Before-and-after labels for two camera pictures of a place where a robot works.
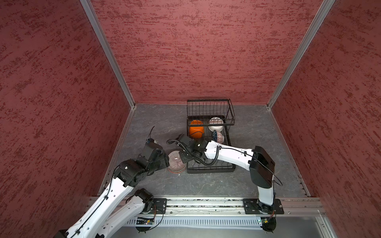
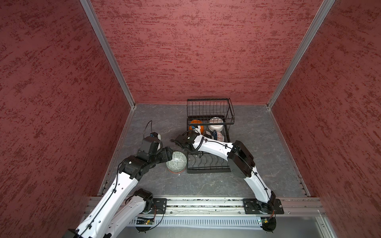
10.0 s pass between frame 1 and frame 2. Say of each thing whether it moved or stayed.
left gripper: moved
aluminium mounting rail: stayed
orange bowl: stayed
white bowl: stayed
